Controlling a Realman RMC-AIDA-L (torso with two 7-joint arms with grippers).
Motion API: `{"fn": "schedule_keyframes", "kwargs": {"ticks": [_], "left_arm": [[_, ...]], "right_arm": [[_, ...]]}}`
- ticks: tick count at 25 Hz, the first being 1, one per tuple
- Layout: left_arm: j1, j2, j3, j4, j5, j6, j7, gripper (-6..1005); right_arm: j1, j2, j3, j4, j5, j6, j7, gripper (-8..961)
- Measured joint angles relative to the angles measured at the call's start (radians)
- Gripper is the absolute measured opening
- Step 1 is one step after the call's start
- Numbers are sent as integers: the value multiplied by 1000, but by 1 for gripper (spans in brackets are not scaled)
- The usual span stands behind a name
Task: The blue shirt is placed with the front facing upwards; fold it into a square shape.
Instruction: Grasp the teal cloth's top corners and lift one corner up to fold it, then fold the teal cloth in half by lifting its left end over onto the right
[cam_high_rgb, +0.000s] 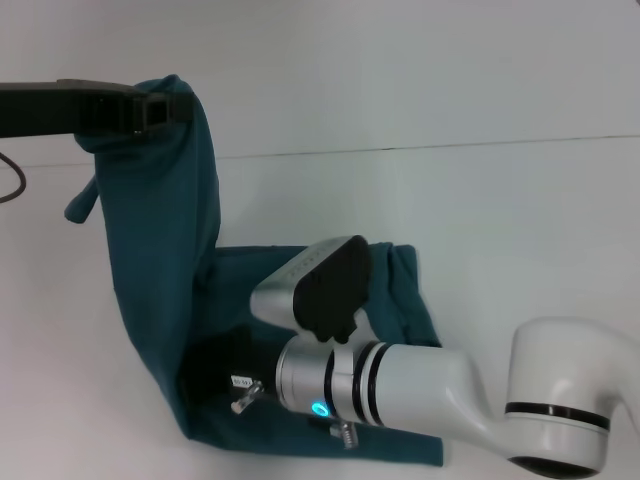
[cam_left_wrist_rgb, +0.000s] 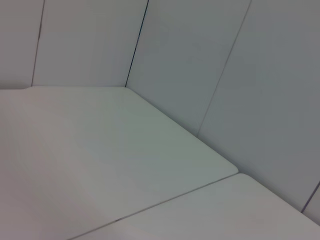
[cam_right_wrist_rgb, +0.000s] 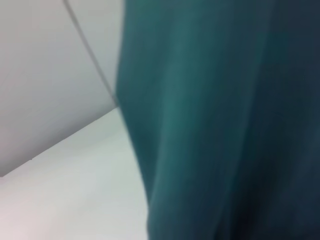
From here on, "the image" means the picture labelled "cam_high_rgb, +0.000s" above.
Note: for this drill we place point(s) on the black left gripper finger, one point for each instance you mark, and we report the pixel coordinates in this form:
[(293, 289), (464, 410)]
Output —
[(162, 110)]

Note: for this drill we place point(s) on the teal t-shirt with FREE print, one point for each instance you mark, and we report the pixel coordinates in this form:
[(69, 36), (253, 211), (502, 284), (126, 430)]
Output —
[(160, 225)]

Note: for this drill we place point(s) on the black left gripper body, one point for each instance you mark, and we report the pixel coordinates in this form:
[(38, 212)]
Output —
[(60, 107)]

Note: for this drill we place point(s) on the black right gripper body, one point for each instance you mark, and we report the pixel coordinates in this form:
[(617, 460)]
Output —
[(225, 365)]

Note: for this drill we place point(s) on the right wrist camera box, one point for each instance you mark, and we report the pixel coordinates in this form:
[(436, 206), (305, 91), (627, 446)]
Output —
[(320, 290)]

